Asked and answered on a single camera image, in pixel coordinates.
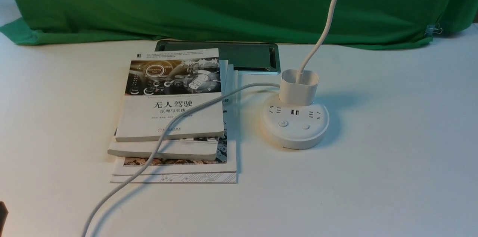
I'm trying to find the white desk lamp with socket base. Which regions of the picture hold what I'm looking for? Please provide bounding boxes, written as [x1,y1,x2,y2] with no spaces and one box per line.
[261,0,338,150]

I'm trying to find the bottom book with circuit pattern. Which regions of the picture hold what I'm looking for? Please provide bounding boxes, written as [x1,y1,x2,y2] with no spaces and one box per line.
[110,65,238,184]

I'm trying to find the green backdrop cloth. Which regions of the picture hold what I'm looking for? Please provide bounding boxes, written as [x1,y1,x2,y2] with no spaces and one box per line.
[1,0,477,50]

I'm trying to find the dark object at left edge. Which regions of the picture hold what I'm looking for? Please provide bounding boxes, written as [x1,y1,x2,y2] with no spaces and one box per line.
[0,202,9,237]

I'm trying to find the white power cable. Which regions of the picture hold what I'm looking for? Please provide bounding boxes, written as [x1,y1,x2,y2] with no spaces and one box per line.
[81,82,281,237]

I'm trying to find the metal binder clip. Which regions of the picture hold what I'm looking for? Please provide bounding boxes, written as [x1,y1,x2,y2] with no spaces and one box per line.
[424,24,443,37]

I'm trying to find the top book with car cover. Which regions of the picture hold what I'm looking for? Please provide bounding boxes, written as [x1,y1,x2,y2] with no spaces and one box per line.
[115,48,227,142]

